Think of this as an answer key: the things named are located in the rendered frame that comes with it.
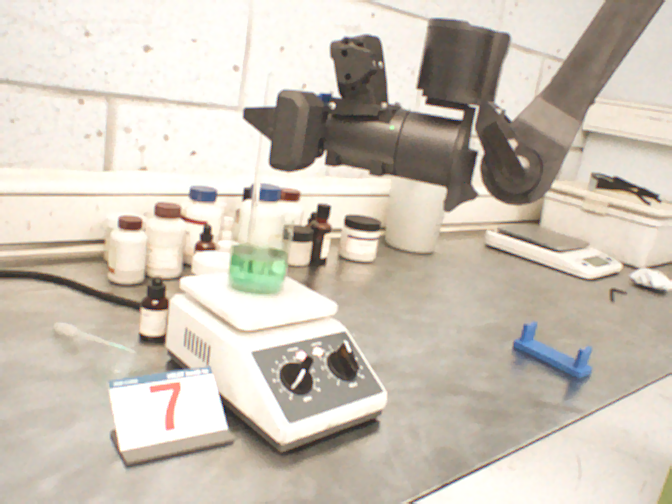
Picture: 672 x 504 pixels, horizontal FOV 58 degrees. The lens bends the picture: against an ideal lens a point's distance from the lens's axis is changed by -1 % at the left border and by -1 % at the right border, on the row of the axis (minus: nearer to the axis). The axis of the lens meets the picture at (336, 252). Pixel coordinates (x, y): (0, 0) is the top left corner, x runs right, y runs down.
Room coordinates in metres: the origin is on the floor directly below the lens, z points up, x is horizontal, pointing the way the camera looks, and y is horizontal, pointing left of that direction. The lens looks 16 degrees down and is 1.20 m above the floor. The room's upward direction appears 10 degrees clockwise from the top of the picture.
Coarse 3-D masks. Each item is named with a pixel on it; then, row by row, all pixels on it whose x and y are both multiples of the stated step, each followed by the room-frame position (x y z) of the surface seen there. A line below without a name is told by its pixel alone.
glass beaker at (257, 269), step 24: (240, 216) 0.56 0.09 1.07; (264, 216) 0.61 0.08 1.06; (288, 216) 0.60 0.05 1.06; (240, 240) 0.56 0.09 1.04; (264, 240) 0.55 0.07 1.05; (288, 240) 0.57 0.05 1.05; (240, 264) 0.56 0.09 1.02; (264, 264) 0.56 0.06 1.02; (288, 264) 0.59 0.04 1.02; (240, 288) 0.56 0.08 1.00; (264, 288) 0.56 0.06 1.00
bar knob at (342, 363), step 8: (344, 344) 0.53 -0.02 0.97; (336, 352) 0.53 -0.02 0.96; (344, 352) 0.52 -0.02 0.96; (352, 352) 0.52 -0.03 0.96; (328, 360) 0.52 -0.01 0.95; (336, 360) 0.52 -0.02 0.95; (344, 360) 0.52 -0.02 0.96; (352, 360) 0.52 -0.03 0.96; (336, 368) 0.52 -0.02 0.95; (344, 368) 0.52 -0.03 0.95; (352, 368) 0.51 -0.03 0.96; (336, 376) 0.51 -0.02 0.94; (344, 376) 0.51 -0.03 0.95; (352, 376) 0.51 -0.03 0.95
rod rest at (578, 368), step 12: (528, 324) 0.77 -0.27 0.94; (528, 336) 0.77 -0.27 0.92; (528, 348) 0.75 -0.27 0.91; (540, 348) 0.76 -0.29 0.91; (552, 348) 0.76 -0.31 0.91; (588, 348) 0.72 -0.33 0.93; (552, 360) 0.73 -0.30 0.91; (564, 360) 0.73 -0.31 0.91; (576, 360) 0.71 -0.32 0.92; (588, 360) 0.72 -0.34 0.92; (576, 372) 0.70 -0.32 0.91; (588, 372) 0.71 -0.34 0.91
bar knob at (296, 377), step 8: (304, 360) 0.49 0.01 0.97; (312, 360) 0.49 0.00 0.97; (288, 368) 0.49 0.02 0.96; (296, 368) 0.49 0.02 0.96; (304, 368) 0.48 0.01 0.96; (280, 376) 0.48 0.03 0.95; (288, 376) 0.48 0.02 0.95; (296, 376) 0.47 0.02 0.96; (304, 376) 0.47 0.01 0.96; (312, 376) 0.49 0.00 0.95; (288, 384) 0.47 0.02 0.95; (296, 384) 0.47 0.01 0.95; (304, 384) 0.48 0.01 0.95; (312, 384) 0.49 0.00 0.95; (296, 392) 0.47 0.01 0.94; (304, 392) 0.47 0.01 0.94
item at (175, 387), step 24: (144, 384) 0.45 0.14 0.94; (168, 384) 0.46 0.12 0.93; (192, 384) 0.47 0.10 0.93; (120, 408) 0.43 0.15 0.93; (144, 408) 0.44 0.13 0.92; (168, 408) 0.45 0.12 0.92; (192, 408) 0.46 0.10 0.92; (216, 408) 0.47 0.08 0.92; (144, 432) 0.42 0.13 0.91; (168, 432) 0.43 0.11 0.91
